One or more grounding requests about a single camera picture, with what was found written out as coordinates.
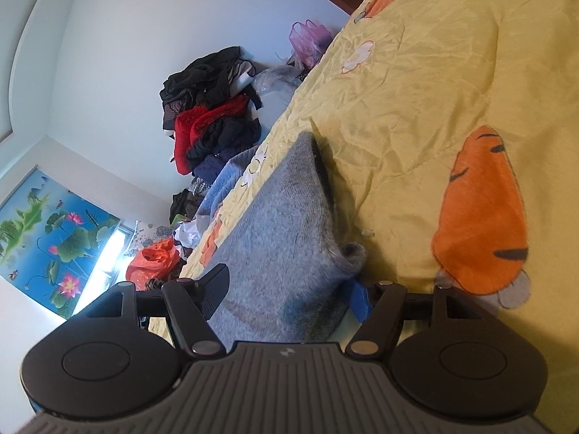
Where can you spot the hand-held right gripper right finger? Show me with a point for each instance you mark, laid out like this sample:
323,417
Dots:
362,303

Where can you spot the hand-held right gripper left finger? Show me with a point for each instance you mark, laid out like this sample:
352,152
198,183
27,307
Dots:
217,287

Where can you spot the grey sweater with navy sleeves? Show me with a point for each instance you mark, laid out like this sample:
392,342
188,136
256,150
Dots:
280,244

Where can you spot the black clothes heap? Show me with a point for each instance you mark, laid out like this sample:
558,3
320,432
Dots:
199,77

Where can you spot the white crumpled cloth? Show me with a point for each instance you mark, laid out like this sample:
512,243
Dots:
185,235

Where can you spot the orange plastic bag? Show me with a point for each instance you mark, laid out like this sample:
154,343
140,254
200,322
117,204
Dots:
154,257

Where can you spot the small green cloth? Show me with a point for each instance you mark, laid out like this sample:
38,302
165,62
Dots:
178,220

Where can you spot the floral pillow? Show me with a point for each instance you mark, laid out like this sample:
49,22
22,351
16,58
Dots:
147,233

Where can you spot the dark olive cloth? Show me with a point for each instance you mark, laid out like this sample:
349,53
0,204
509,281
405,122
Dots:
185,203

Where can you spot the houndstooth cloth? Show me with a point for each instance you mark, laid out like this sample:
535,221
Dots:
199,186

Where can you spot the light blue knitted garment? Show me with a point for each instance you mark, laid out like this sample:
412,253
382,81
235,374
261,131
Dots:
226,181

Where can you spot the window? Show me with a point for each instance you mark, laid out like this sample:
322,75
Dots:
111,253

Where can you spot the navy blue garment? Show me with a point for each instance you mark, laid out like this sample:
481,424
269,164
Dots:
210,166

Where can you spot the black padded jacket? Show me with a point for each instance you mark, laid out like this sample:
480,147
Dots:
230,135

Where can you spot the red garment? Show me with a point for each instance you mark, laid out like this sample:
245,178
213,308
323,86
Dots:
194,122

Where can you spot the lotus flower window blind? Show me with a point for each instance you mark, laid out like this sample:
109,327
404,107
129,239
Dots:
45,235

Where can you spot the white grey garment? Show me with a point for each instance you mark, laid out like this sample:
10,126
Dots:
242,79

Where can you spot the yellow printed bedspread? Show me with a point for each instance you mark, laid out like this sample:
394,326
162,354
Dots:
429,99

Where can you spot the clear plastic bag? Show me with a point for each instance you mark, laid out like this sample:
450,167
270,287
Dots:
276,79

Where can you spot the pink plastic bag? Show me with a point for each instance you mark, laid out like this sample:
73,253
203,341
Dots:
307,40

